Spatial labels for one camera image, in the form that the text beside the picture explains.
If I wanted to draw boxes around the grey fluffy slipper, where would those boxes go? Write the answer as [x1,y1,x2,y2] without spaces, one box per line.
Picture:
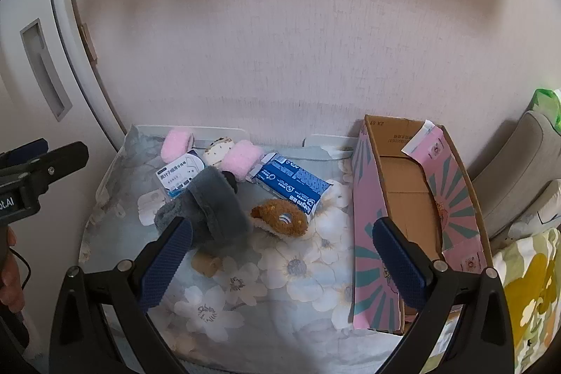
[153,166,255,256]

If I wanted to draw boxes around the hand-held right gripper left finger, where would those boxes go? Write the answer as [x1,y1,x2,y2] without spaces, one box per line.
[49,216,194,374]

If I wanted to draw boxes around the blue and white packet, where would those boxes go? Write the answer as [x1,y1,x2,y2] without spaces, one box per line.
[245,152,336,222]

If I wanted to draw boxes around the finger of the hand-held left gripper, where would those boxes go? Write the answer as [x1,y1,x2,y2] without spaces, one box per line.
[13,141,90,193]
[0,138,50,171]

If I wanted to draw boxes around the pink printed cardboard box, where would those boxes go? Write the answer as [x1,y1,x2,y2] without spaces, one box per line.
[348,115,494,335]

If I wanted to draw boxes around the white brown-spotted plush toy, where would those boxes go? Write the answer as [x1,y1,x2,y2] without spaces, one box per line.
[202,137,237,166]

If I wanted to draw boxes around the grey cushion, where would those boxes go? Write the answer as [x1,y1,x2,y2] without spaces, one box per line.
[471,111,561,239]

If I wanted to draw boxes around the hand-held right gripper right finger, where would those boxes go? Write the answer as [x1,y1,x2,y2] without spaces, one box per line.
[372,217,514,374]

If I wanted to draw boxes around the white box with blue print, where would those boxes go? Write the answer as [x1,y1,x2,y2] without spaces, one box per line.
[156,151,207,199]

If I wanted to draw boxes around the brown plush toy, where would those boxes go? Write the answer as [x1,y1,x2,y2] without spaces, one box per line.
[250,199,310,241]

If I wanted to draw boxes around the white wardrobe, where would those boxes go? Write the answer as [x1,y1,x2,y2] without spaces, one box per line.
[0,0,132,270]

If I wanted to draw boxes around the person's left hand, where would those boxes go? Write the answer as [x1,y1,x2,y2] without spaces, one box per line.
[0,258,26,310]

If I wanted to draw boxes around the black cable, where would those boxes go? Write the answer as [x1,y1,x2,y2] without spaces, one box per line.
[8,248,32,322]

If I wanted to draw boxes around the pink fluffy hair roller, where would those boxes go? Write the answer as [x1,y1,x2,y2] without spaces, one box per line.
[219,140,263,181]
[160,128,196,163]

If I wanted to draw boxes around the small brown plush piece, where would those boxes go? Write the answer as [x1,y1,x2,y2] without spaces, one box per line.
[193,251,224,276]

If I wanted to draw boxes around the pale blue floral cloth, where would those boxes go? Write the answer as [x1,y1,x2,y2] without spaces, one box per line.
[79,124,443,374]

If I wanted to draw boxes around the green plastic bag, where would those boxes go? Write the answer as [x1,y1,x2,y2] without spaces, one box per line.
[530,87,561,127]

